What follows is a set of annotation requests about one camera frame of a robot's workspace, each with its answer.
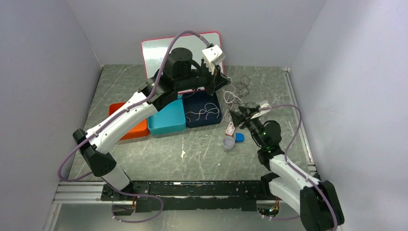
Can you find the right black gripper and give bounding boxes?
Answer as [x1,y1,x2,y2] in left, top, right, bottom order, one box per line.
[229,105,266,148]

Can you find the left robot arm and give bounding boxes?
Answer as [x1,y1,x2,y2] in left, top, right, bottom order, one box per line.
[73,44,230,200]

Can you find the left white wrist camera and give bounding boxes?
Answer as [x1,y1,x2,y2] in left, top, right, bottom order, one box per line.
[202,45,226,74]

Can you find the clear jar of clips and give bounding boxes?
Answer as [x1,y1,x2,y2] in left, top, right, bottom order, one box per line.
[222,136,235,152]

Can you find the red white staples box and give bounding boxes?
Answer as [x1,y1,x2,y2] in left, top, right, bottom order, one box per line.
[225,122,236,136]

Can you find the light blue tray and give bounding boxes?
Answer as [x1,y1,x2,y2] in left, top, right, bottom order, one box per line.
[147,95,186,135]

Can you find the blue grey eraser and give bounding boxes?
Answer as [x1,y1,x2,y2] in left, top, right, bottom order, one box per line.
[234,133,245,143]

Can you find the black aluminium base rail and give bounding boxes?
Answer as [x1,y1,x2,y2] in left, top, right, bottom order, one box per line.
[43,180,319,231]

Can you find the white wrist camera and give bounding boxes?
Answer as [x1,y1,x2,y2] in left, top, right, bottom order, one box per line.
[202,45,226,74]
[250,101,271,119]

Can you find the orange tray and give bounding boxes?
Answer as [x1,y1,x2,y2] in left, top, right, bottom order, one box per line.
[109,102,150,141]

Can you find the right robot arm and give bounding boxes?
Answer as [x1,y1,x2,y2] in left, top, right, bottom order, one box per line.
[229,103,344,231]

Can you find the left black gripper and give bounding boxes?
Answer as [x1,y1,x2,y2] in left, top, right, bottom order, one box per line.
[177,62,232,97]

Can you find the pink framed whiteboard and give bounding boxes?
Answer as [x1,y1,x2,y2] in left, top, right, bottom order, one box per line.
[141,32,225,90]

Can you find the navy blue tray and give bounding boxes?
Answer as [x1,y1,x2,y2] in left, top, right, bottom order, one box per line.
[182,91,223,128]

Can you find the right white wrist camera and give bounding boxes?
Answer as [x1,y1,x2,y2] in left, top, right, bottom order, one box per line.
[250,101,271,119]

